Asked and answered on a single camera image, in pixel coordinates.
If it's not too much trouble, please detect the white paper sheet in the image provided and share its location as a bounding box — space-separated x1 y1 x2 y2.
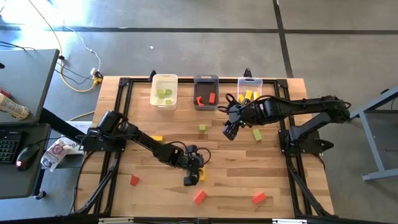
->
60 120 94 156

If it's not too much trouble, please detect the black keyboard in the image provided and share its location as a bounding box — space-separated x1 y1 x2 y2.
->
0 129 24 165

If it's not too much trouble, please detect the clear plastic bin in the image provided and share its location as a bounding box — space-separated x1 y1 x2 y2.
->
237 77 264 105

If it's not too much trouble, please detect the yellow power cable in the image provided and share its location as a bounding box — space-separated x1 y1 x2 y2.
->
27 0 103 93

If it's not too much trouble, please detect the white cable with adapter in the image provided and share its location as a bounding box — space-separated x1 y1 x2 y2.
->
63 24 102 78

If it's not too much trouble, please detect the cream plastic bottle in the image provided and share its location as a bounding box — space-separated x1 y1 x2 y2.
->
0 92 30 121

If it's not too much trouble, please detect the white label strip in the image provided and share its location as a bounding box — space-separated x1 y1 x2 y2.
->
98 217 134 224
272 218 307 224

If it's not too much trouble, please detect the dark grey desk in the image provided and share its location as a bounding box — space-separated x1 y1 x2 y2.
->
0 123 52 200

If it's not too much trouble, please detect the grey metal stand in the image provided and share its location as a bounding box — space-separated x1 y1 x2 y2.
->
349 85 398 183

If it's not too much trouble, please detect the grey plastic bin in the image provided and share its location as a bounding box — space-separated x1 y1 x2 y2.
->
193 74 220 111

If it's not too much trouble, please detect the black desk leg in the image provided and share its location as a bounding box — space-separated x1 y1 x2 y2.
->
39 107 91 146

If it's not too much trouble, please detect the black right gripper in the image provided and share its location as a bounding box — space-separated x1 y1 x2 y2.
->
222 102 259 141

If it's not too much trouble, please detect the white printed snack bag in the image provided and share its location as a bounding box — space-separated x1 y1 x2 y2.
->
40 138 73 173

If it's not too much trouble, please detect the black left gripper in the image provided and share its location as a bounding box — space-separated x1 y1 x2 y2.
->
180 144 206 187

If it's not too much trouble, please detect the black computer mouse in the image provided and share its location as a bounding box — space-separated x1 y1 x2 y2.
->
15 143 40 172

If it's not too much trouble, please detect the white plastic bin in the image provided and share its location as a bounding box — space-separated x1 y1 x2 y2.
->
149 73 178 111

